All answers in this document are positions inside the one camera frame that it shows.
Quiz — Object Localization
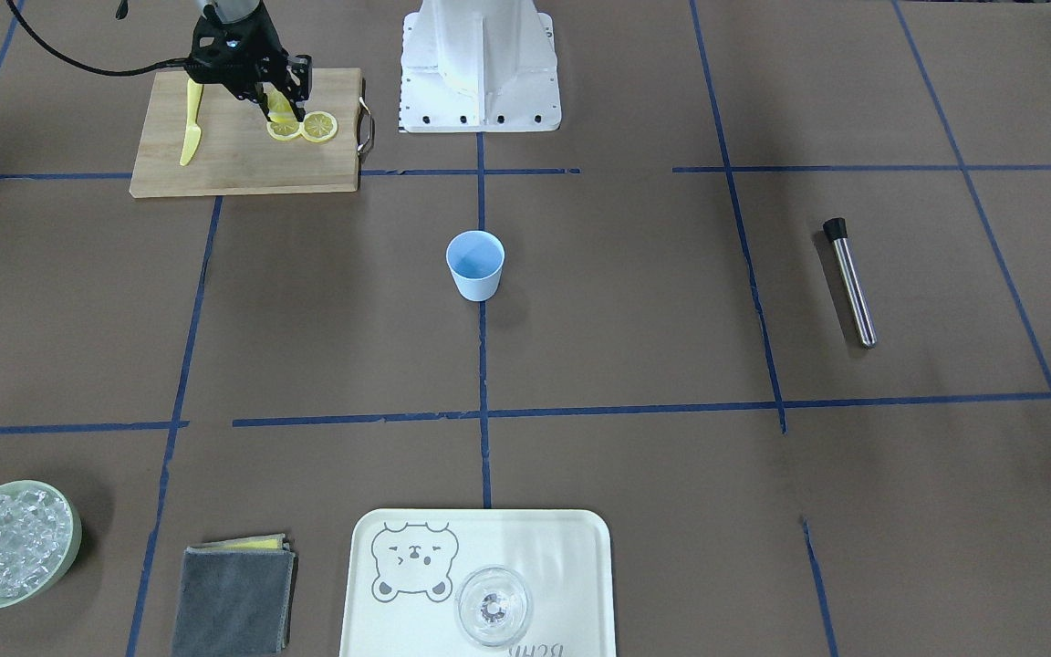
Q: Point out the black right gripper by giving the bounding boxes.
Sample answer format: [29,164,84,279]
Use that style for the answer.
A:
[186,16,312,123]

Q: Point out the lemon slice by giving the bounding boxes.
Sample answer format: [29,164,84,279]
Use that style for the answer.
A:
[265,120,303,141]
[298,109,338,144]
[266,89,297,124]

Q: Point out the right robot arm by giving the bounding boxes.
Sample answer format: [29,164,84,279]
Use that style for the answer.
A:
[184,1,310,121]

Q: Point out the blue paper cup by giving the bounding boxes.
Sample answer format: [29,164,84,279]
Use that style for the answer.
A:
[445,230,504,302]

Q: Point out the wooden cutting board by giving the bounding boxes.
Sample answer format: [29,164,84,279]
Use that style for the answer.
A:
[130,69,369,199]

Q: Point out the yellow plastic knife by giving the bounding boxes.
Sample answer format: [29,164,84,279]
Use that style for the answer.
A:
[179,78,204,167]

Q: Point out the steel muddler black tip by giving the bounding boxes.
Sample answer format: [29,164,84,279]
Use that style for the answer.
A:
[822,217,879,349]

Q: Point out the cream bear tray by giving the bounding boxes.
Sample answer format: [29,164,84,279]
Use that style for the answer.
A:
[339,508,617,656]

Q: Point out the grey folded cloth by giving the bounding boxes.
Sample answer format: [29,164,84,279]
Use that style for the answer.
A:
[171,533,296,656]

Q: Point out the green bowl of ice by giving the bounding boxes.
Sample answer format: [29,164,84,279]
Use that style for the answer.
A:
[0,481,82,609]

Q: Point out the clear wine glass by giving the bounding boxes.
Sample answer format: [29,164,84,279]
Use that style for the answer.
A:
[456,564,534,649]

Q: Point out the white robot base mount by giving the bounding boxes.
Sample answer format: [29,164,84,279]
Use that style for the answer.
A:
[398,1,563,134]

